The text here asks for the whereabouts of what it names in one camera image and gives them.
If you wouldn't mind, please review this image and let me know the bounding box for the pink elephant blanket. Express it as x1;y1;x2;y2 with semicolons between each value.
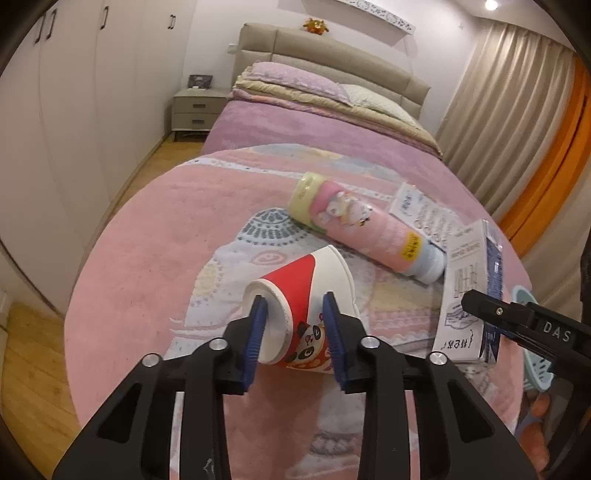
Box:
65;144;532;480

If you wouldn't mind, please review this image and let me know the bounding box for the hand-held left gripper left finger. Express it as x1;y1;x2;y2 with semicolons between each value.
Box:
53;293;269;480

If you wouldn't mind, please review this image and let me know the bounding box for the purple pillow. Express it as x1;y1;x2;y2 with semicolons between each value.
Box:
245;62;350;104

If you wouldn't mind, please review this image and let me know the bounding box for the light blue plastic basket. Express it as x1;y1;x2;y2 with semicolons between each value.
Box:
510;285;557;395

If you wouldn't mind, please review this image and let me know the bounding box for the small white printed box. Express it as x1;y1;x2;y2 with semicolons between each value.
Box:
389;181;458;252

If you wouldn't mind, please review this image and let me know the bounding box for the purple bedspread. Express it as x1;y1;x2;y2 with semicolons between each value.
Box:
203;99;481;204

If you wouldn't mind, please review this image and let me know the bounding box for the pink bottle with yellow cap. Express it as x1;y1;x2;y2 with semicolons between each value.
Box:
288;172;445;284

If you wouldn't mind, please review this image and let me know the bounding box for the colourful printed object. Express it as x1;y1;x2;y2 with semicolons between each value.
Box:
517;392;555;462

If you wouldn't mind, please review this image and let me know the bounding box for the beige nightstand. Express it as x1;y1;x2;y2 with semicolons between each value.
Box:
172;88;230;140

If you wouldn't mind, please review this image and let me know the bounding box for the beige curtain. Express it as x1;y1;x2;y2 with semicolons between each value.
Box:
436;21;578;222

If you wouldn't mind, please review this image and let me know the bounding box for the white and blue carton box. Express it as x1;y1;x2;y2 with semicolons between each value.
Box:
433;219;506;364

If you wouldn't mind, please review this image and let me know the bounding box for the orange curtain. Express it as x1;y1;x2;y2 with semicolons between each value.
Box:
499;58;591;259

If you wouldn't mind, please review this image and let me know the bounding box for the red white panda paper cup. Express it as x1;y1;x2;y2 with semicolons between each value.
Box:
242;244;356;372

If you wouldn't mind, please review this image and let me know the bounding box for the white wardrobe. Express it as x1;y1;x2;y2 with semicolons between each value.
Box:
0;0;195;315

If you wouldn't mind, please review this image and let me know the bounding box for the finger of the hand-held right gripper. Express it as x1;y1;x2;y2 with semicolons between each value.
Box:
461;289;539;344

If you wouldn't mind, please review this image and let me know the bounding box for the white patterned wall shelf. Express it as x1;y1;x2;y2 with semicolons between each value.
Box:
302;0;415;35

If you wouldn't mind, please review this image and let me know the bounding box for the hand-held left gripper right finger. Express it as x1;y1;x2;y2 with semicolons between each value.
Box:
322;291;539;480

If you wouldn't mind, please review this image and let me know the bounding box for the white dotted pillow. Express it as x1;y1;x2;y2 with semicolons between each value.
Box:
339;84;419;127

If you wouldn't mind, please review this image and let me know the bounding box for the beige padded headboard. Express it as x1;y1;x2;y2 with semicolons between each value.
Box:
231;23;431;132

